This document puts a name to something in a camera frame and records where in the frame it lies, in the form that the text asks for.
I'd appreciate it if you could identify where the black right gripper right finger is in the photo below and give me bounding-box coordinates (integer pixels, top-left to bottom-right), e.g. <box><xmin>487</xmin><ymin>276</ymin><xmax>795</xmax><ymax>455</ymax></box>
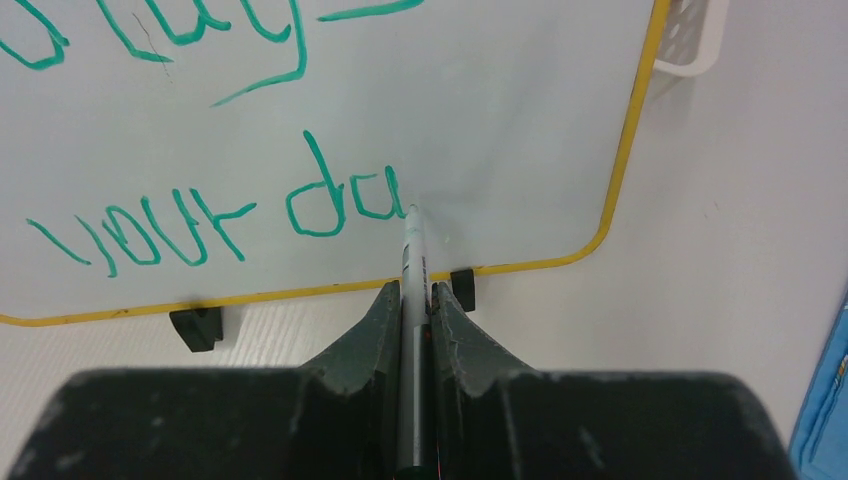
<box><xmin>431</xmin><ymin>282</ymin><xmax>533</xmax><ymax>479</ymax></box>

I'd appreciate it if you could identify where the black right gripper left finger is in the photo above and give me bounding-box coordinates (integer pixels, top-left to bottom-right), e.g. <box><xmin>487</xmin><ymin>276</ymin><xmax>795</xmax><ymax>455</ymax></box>
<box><xmin>298</xmin><ymin>280</ymin><xmax>401</xmax><ymax>479</ymax></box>

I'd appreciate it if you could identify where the green whiteboard marker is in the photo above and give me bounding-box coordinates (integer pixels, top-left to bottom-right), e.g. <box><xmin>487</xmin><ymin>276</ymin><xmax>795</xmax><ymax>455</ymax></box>
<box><xmin>395</xmin><ymin>204</ymin><xmax>439</xmax><ymax>479</ymax></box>

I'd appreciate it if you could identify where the yellow-framed whiteboard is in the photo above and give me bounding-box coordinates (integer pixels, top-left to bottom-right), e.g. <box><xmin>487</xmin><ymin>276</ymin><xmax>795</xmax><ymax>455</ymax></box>
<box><xmin>1</xmin><ymin>1</ymin><xmax>669</xmax><ymax>326</ymax></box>

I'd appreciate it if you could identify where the black whiteboard foot clip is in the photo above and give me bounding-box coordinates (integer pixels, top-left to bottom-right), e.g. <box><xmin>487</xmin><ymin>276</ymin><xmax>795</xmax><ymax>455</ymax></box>
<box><xmin>168</xmin><ymin>307</ymin><xmax>224</xmax><ymax>353</ymax></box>
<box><xmin>450</xmin><ymin>268</ymin><xmax>476</xmax><ymax>312</ymax></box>

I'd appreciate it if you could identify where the blue space-print cloth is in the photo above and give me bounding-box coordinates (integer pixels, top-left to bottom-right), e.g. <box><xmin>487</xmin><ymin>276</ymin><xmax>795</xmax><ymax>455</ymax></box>
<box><xmin>789</xmin><ymin>305</ymin><xmax>847</xmax><ymax>479</ymax></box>

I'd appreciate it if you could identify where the white perforated plastic basket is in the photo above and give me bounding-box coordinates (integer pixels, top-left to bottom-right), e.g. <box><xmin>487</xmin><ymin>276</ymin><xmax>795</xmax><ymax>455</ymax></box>
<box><xmin>654</xmin><ymin>0</ymin><xmax>730</xmax><ymax>78</ymax></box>

